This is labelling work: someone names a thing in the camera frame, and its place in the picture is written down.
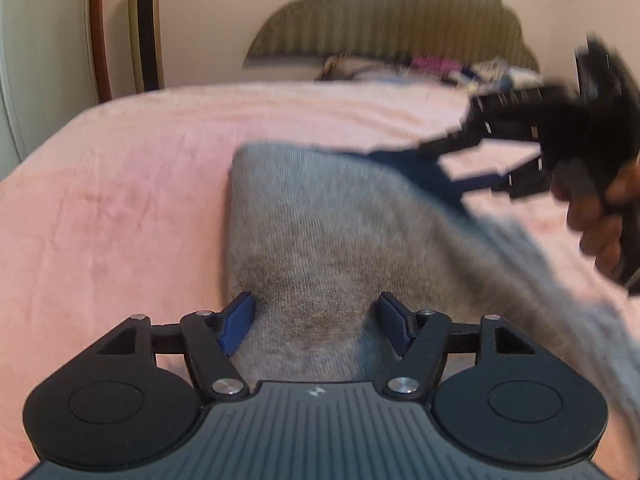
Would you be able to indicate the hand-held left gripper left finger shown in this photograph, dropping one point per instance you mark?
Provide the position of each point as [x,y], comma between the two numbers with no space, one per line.
[237,320]

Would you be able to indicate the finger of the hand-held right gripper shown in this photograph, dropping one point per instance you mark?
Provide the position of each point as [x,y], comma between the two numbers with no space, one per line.
[525,182]
[500,122]

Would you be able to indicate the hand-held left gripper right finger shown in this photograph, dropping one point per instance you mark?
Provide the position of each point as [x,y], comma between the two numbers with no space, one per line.
[392,320]

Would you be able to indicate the grey knit sweater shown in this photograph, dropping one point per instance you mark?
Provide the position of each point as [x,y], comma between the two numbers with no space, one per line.
[325,235]

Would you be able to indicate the pile of colourful clothes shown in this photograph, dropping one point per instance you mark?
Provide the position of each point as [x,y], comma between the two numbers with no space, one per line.
[480,72]

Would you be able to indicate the person's right hand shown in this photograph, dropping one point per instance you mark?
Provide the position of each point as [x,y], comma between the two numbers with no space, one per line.
[595,220]

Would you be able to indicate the olive upholstered headboard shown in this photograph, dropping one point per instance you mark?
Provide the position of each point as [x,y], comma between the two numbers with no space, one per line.
[400,15]

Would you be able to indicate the patterned beige pillow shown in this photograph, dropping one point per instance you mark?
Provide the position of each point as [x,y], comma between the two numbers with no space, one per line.
[355,66]

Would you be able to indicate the pink bed sheet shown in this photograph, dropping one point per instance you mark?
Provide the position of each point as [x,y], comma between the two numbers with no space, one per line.
[125,200]

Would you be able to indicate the gold black standing air conditioner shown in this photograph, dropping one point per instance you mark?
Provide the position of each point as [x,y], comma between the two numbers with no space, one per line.
[144,35]

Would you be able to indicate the white wardrobe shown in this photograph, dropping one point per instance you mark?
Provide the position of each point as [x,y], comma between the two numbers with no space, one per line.
[40,60]

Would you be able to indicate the brown wooden door frame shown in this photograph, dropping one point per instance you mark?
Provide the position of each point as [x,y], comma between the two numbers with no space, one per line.
[100,35]

